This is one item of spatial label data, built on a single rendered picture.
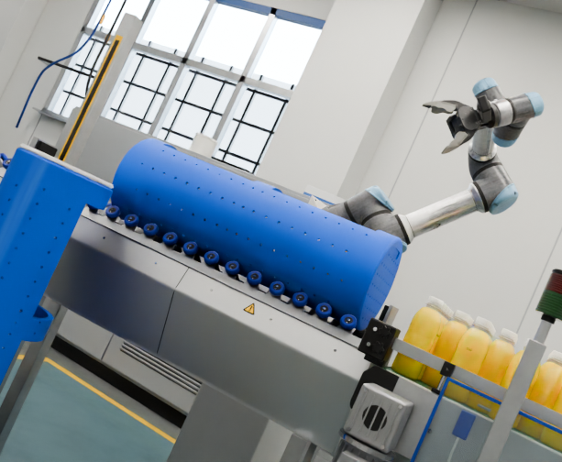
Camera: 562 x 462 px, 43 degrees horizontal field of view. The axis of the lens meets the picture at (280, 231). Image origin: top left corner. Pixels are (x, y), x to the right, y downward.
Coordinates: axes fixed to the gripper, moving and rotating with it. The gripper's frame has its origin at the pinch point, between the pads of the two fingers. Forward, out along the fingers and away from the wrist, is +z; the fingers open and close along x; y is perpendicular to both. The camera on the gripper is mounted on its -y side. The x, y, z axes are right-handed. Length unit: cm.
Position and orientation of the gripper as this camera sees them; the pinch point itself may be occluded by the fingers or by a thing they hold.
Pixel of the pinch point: (432, 127)
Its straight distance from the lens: 202.3
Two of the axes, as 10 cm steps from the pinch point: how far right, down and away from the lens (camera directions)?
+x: -3.1, -9.3, 2.2
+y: -1.5, 2.8, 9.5
